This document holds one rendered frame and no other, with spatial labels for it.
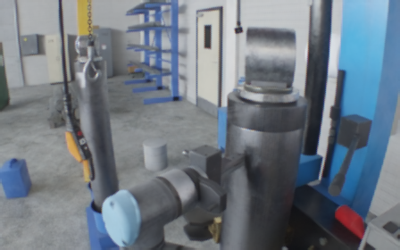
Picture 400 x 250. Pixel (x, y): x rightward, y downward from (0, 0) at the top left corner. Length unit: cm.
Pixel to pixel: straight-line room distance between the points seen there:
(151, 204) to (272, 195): 36
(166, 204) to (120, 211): 8
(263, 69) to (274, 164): 23
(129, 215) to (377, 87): 80
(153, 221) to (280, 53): 44
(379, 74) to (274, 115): 44
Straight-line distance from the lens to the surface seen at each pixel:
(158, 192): 48
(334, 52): 155
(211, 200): 52
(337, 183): 58
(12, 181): 331
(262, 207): 74
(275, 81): 67
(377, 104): 96
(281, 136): 65
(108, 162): 198
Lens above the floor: 163
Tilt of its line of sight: 19 degrees down
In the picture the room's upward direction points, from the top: straight up
